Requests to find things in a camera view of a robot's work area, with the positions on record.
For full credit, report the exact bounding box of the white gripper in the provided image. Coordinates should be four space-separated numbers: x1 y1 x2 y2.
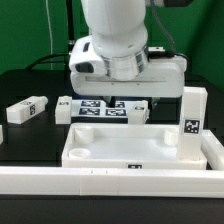
69 36 187 98

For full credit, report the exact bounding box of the white desk top tray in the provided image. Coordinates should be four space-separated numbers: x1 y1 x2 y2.
61 123 207 170

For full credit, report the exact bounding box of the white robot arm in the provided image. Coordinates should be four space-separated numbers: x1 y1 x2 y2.
69 0 194 98

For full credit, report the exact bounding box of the white front fence bar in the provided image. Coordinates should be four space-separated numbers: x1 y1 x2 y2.
0 128 224 198

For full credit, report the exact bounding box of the white marker base plate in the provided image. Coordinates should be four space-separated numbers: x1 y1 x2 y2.
55 96 149 124

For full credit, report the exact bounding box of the black cable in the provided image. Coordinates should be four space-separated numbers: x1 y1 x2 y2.
25 0 78 71

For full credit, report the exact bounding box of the white cable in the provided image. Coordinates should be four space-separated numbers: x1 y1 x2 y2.
45 0 54 71

